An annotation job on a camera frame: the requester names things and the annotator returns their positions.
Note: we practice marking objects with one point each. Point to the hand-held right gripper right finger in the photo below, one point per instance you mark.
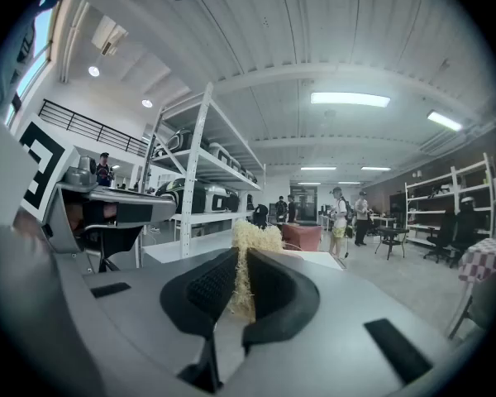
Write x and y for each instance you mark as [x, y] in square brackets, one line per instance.
[285, 304]

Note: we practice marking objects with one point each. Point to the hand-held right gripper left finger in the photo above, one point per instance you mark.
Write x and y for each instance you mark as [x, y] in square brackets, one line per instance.
[194, 296]

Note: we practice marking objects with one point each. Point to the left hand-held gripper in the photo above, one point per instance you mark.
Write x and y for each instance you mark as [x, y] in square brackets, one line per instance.
[45, 168]

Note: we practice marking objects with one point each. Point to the yellowish scrubbing sponge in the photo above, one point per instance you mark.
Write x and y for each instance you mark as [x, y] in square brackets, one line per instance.
[256, 234]

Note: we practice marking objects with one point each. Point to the person's left forearm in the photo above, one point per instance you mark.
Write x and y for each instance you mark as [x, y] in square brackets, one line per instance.
[27, 223]

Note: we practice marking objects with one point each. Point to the person's left hand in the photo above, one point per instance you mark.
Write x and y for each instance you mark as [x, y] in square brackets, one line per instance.
[73, 217]

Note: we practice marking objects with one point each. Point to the black balcony railing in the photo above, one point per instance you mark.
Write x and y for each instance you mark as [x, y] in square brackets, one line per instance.
[91, 127]

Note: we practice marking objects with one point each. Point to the pink armchair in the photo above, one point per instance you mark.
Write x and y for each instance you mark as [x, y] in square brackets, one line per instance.
[301, 236]

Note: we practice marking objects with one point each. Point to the black mesh office chair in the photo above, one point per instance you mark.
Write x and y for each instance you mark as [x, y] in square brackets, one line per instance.
[260, 215]

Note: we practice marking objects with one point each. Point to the white air fryer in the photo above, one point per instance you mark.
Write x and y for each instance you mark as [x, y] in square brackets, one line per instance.
[217, 201]

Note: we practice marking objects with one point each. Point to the black glass double door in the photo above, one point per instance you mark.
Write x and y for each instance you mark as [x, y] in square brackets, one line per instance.
[305, 201]

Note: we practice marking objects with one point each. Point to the round ceiling light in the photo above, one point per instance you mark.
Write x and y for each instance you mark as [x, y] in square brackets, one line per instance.
[147, 103]
[93, 71]

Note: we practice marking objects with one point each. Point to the long ceiling light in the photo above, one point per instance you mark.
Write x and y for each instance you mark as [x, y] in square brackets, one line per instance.
[351, 99]
[375, 168]
[349, 183]
[318, 168]
[444, 121]
[309, 183]

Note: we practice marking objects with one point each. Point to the small black table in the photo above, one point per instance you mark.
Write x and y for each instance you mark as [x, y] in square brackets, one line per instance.
[390, 232]

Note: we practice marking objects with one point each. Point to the tall white shelving rack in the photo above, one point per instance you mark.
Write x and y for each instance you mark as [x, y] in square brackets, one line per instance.
[194, 168]

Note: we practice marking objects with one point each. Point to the large window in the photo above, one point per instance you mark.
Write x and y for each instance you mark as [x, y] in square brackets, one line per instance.
[44, 31]

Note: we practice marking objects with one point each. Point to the row of equipment cases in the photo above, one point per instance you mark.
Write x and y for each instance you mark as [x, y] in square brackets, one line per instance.
[182, 141]

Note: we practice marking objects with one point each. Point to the low white shelving rack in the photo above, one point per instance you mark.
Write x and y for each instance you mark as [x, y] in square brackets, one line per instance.
[454, 205]

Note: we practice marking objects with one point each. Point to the pink checked tablecloth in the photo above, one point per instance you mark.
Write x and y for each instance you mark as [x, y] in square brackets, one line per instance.
[485, 259]

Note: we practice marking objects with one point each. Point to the grey chair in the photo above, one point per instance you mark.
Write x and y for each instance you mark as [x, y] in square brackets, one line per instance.
[492, 300]

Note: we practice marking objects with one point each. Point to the ceiling air conditioner unit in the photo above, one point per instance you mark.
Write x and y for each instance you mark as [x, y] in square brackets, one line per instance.
[438, 144]

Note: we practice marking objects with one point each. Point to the silver fisheye camera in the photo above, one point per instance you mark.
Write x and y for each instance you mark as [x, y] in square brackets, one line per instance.
[82, 172]

